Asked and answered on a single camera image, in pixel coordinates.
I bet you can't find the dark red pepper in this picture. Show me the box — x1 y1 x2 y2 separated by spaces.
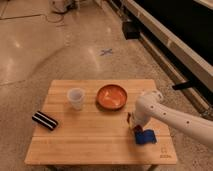
126 112 131 124

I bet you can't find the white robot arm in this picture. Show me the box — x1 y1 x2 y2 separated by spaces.
130 90 213 149

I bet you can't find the white ceramic cup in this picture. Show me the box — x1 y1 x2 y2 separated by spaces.
67 88 85 110

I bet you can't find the blue sponge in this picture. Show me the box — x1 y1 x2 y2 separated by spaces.
135 130 157 145

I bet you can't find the orange bowl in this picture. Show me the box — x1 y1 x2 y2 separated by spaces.
96 84 127 110

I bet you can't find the wooden table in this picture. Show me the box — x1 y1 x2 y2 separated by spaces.
25 79 177 165

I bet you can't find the black box on floor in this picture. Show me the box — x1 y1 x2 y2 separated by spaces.
122 22 140 39

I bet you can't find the black white striped case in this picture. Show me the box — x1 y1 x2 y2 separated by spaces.
32 111 58 131

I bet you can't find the white device on floor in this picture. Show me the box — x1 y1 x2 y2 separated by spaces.
49 0 78 14

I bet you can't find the white ledge rail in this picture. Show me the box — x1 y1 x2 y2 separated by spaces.
121 0 213 91

